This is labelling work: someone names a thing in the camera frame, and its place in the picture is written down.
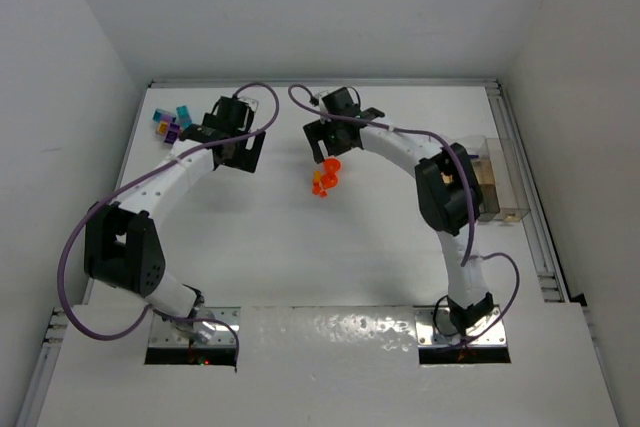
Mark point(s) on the hollow purple duplo brick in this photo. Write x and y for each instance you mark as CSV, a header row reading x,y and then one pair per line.
x,y
169,132

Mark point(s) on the teal duplo brick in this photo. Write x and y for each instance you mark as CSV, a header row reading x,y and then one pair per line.
x,y
183,117

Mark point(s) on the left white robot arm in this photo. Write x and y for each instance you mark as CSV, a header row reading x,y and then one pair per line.
x,y
122,245

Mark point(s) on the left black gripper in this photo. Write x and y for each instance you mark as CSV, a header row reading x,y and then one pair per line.
x,y
245,154

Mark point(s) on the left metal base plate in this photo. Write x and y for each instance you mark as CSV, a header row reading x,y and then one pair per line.
x,y
213,328

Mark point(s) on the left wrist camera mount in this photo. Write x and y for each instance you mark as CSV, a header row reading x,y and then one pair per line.
x,y
252,107

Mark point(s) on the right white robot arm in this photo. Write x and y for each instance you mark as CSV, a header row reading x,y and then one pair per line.
x,y
468,297

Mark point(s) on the large orange round lego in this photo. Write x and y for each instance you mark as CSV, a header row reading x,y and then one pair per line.
x,y
332,165

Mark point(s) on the pile of small orange legos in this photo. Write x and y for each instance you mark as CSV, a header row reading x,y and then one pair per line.
x,y
318,184

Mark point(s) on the clear plastic container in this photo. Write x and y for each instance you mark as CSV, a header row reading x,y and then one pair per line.
x,y
475,172

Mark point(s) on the light blue duplo brick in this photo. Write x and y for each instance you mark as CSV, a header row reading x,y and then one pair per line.
x,y
161,115

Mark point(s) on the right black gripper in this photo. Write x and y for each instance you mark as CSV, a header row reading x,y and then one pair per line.
x,y
316,136

